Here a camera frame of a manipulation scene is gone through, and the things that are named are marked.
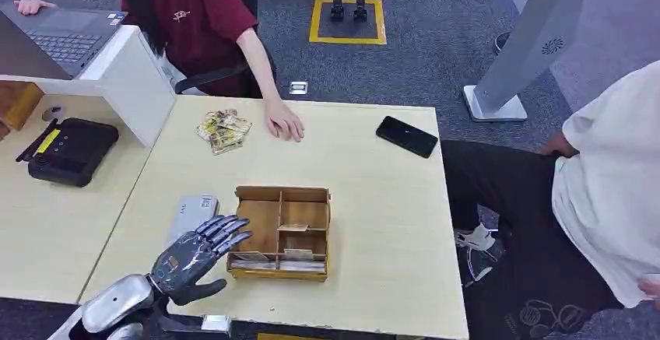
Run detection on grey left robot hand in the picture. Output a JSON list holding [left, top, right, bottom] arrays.
[[149, 215, 255, 307]]

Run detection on person's right hand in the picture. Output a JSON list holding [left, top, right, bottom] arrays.
[[13, 0, 57, 17]]

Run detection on person's left hand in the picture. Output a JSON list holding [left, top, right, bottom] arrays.
[[263, 98, 306, 143]]

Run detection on foil card pack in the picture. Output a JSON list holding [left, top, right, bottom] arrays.
[[166, 194, 221, 247]]

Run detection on grey laptop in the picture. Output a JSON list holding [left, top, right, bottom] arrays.
[[0, 3, 128, 81]]

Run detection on stack of foil card packs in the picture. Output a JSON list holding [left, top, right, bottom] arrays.
[[194, 108, 254, 156]]

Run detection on black office chair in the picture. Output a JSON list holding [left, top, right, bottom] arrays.
[[174, 44, 277, 100]]

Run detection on wooden compartment box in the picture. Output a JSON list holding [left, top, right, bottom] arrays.
[[226, 185, 332, 283]]

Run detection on brown wooden block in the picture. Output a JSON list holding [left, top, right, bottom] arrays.
[[0, 80, 45, 142]]

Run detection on yellow floor tape square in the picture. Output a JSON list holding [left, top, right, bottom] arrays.
[[308, 0, 388, 47]]

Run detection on round grey disc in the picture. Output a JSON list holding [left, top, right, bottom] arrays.
[[40, 105, 66, 123]]

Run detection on yellow floor tape strip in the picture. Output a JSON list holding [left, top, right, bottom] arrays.
[[257, 332, 323, 340]]

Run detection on white desk riser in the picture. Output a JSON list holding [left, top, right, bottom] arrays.
[[0, 24, 177, 148]]

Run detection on black smartphone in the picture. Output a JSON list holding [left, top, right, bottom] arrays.
[[375, 115, 439, 159]]

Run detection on person in red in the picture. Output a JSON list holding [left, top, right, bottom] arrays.
[[13, 0, 306, 143]]

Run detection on black device with yellow label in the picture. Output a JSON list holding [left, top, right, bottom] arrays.
[[15, 117, 120, 188]]

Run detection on white floor stand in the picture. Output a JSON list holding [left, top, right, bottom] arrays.
[[462, 0, 590, 123]]

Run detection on person in white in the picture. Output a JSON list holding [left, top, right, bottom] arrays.
[[441, 59, 660, 340]]

